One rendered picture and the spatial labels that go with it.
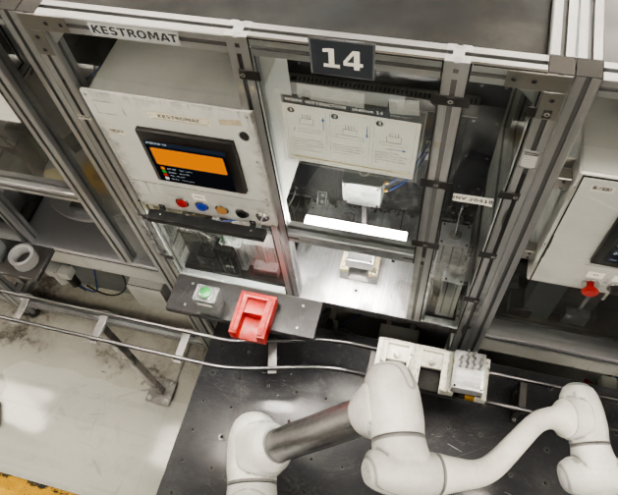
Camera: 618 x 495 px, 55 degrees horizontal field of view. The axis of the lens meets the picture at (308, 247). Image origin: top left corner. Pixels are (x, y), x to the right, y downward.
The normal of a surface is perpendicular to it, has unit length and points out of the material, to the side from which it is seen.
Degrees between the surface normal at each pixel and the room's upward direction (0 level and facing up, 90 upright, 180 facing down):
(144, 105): 90
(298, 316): 0
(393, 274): 0
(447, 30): 0
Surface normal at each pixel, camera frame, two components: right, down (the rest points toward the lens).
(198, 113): -0.25, 0.84
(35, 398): -0.07, -0.51
